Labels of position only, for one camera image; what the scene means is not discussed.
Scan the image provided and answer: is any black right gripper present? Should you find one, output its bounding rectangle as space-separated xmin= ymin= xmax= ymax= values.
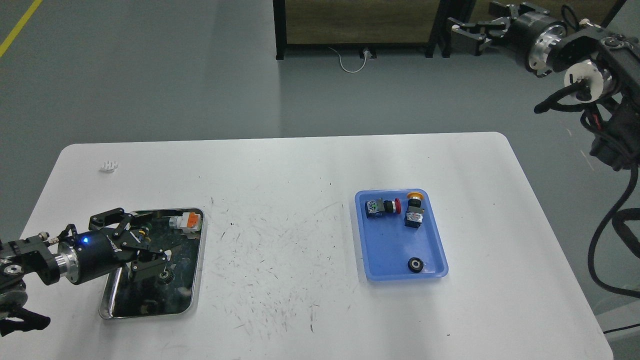
xmin=448 ymin=1 xmax=568 ymax=78

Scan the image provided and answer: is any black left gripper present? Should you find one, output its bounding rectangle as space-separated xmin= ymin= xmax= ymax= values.
xmin=57 ymin=207 xmax=171 ymax=285

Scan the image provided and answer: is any black gear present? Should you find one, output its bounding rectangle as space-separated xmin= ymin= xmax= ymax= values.
xmin=157 ymin=268 xmax=175 ymax=285
xmin=407 ymin=257 xmax=425 ymax=274

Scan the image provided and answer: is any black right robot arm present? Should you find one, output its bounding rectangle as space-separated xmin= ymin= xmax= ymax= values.
xmin=446 ymin=1 xmax=640 ymax=171

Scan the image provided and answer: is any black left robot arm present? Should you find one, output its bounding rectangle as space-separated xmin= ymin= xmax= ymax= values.
xmin=0 ymin=208 xmax=172 ymax=337

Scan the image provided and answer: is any silver metal tray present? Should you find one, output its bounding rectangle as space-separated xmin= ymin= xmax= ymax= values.
xmin=98 ymin=208 xmax=206 ymax=320

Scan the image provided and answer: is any small white plastic piece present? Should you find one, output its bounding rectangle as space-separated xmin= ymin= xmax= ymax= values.
xmin=99 ymin=161 xmax=119 ymax=174

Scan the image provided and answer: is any blue plastic tray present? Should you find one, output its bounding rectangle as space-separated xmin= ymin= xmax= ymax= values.
xmin=354 ymin=188 xmax=450 ymax=281

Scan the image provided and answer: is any green push button switch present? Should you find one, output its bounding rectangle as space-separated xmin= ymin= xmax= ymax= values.
xmin=130 ymin=211 xmax=153 ymax=244

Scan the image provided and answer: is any orange white switch module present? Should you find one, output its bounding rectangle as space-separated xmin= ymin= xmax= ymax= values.
xmin=168 ymin=211 xmax=202 ymax=236

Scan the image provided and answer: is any right wooden cabinet black frame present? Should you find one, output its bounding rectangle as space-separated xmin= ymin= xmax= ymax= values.
xmin=446 ymin=0 xmax=626 ymax=27

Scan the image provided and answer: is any wooden cabinet black frame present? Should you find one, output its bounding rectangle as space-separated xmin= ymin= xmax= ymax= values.
xmin=272 ymin=0 xmax=452 ymax=60
xmin=446 ymin=0 xmax=626 ymax=27

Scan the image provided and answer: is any left wooden cabinet black frame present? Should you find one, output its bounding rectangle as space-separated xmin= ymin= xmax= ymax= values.
xmin=272 ymin=0 xmax=452 ymax=60

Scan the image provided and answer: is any white cable on floor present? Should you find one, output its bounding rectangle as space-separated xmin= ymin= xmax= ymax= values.
xmin=328 ymin=46 xmax=377 ymax=74

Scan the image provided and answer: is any yellow push button switch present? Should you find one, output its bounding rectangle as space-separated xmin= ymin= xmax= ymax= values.
xmin=404 ymin=191 xmax=425 ymax=229

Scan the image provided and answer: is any red push button switch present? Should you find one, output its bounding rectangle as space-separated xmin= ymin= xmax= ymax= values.
xmin=364 ymin=198 xmax=402 ymax=218

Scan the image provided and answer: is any black cable right edge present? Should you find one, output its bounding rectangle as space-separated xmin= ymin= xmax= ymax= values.
xmin=587 ymin=165 xmax=640 ymax=299

